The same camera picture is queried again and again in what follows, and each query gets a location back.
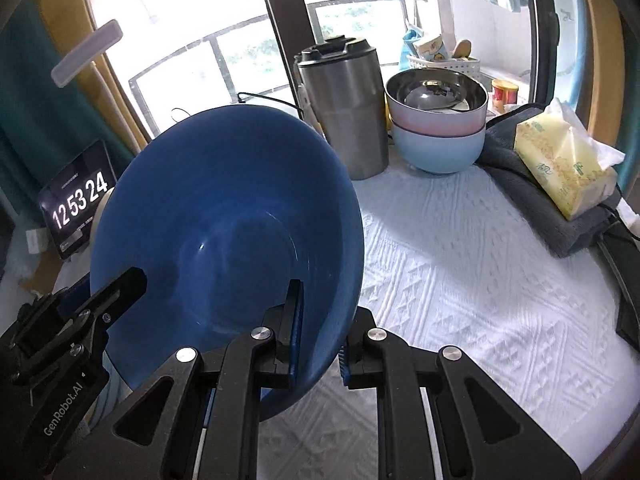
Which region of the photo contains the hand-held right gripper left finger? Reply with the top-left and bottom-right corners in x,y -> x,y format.
50,279 -> 306,480

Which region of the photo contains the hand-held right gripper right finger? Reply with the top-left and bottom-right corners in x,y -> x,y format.
339,306 -> 582,480

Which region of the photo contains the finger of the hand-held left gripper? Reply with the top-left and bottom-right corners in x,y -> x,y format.
59,266 -> 149,333

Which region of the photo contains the black tablet with clock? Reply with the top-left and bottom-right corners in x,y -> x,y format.
39,139 -> 119,260

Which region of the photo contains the white textured tablecloth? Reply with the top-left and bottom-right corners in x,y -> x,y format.
50,160 -> 632,480

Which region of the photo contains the teal curtain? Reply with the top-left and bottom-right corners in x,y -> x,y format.
0,0 -> 118,241

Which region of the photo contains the steel tumbler with black lid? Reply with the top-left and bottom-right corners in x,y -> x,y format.
294,35 -> 390,181

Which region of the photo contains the light blue bowl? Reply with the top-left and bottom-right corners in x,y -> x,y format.
391,125 -> 486,175

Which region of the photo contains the grey folded towel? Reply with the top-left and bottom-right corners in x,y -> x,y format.
475,104 -> 628,259

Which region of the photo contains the pink steel bowl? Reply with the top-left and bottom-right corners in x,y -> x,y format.
384,69 -> 489,137

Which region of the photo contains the balcony railing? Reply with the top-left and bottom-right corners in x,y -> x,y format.
127,0 -> 431,116

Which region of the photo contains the yellow curtain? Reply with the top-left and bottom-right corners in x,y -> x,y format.
35,0 -> 151,156

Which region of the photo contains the yellow tissue pack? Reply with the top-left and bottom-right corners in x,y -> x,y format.
514,97 -> 626,221

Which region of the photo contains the white plastic basket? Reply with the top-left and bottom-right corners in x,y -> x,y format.
407,54 -> 482,82

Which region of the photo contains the cartoon printed cup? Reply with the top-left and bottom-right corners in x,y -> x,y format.
412,34 -> 447,62

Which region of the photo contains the red and yellow can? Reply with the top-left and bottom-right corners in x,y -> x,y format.
492,79 -> 519,114

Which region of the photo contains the black cable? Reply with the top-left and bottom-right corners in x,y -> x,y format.
237,91 -> 302,112

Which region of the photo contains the dark window frame post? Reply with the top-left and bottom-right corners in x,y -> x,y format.
252,0 -> 326,126

